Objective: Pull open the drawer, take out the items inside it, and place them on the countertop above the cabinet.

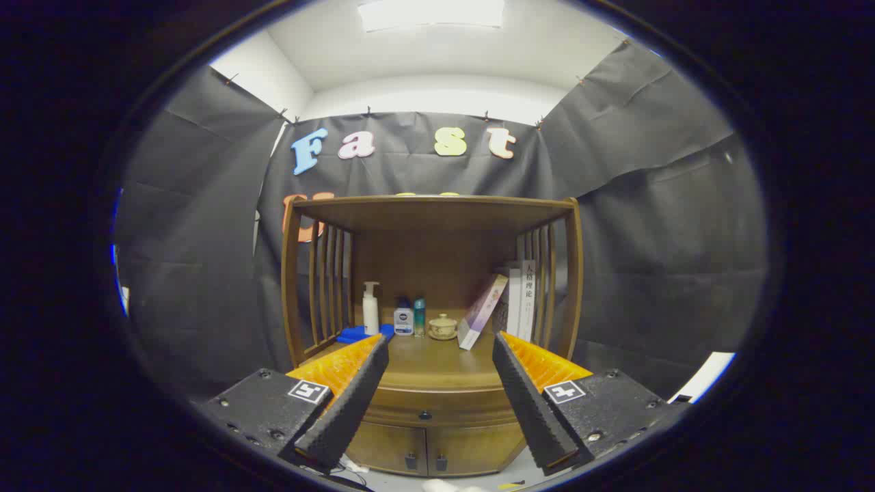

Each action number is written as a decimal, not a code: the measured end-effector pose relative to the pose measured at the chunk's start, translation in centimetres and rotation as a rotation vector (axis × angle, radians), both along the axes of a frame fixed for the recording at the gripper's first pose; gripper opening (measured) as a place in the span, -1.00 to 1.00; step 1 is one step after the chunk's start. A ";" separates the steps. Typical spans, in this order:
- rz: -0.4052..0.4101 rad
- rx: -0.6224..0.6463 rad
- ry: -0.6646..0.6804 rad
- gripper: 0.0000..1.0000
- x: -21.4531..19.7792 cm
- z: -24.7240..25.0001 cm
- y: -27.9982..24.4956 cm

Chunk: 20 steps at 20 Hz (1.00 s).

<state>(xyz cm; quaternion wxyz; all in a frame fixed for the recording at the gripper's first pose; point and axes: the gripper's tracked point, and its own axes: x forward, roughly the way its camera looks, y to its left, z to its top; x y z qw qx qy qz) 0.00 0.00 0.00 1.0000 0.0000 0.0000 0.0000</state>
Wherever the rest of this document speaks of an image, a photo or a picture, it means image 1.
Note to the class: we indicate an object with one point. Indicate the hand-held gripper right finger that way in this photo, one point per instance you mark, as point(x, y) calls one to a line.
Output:
point(530, 410)

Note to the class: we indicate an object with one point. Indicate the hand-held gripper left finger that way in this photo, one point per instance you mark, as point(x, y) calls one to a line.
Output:
point(348, 410)

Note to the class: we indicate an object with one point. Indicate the brown wooden drawer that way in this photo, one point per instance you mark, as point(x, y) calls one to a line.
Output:
point(444, 408)

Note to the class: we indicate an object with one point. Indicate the wooden cabinet door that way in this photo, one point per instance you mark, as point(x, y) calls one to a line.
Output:
point(472, 447)
point(383, 444)

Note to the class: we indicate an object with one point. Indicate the brown wooden countertop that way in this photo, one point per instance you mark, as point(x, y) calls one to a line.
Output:
point(431, 362)

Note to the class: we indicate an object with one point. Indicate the brown wooden cabinet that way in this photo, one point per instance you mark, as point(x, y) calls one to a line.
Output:
point(437, 253)

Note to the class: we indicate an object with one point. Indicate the blue folded cloth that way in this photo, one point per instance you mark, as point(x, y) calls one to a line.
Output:
point(355, 335)

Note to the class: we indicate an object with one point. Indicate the white pump bottle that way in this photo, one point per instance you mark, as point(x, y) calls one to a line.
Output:
point(370, 318)

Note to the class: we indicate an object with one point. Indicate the dark patterned book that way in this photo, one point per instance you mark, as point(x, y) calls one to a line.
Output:
point(500, 318)

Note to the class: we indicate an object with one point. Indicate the small white bottle blue cap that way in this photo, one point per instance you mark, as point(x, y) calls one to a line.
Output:
point(403, 322)

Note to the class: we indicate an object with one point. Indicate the plain white book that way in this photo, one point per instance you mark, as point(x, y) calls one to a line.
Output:
point(513, 307)

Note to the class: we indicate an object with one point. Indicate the purple and white book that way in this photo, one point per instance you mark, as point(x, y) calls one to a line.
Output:
point(478, 318)

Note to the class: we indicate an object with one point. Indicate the white book with black characters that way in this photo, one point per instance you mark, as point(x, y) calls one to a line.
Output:
point(527, 301)

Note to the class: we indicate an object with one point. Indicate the slim teal bottle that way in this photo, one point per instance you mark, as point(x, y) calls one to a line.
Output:
point(420, 321)

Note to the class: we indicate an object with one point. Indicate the white rounded object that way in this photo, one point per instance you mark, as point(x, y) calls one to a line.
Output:
point(444, 486)

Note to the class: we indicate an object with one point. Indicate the beige lidded teacup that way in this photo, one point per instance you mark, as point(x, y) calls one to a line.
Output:
point(443, 328)

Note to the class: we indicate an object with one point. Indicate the black backdrop cloth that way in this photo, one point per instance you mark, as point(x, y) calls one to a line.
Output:
point(649, 239)

